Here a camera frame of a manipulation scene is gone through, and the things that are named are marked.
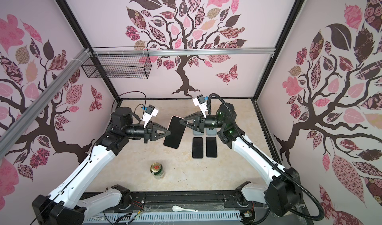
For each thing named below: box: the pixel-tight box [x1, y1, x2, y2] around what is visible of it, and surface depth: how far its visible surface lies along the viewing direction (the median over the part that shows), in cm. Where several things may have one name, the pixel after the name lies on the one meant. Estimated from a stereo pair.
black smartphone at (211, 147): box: [205, 136, 218, 158], surface depth 95 cm
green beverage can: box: [150, 162, 164, 180], surface depth 76 cm
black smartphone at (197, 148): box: [191, 136, 204, 159], surface depth 94 cm
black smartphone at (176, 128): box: [163, 115, 187, 149], surface depth 61 cm
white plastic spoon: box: [172, 205, 199, 213], surface depth 72 cm
